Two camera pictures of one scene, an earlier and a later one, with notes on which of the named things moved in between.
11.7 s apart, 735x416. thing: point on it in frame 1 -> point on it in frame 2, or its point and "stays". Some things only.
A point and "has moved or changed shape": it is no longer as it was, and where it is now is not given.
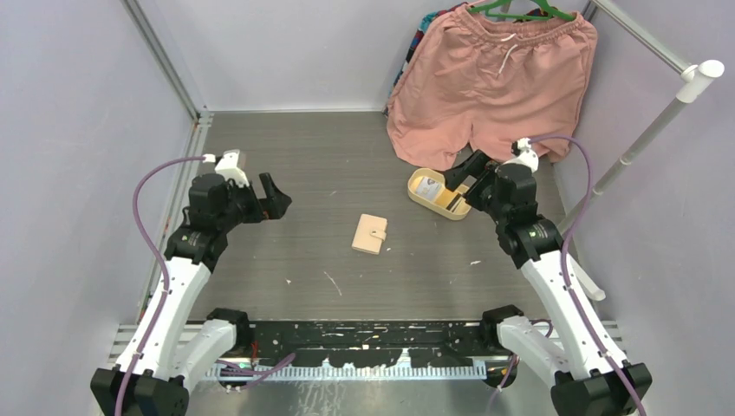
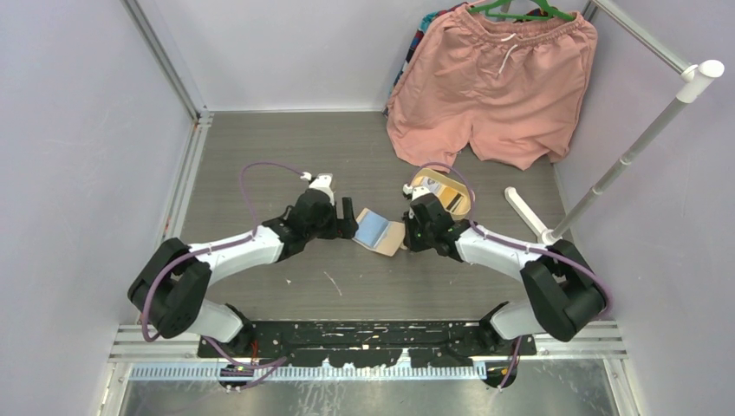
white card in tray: [429, 188] stays
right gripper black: [474, 166] -> [411, 220]
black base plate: [373, 343] stays
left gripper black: [277, 202] -> [345, 227]
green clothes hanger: [551, 13] stays
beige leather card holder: [370, 232] has moved or changed shape
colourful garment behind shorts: [426, 21] stays
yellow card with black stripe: [448, 199] stays
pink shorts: [491, 80] stays
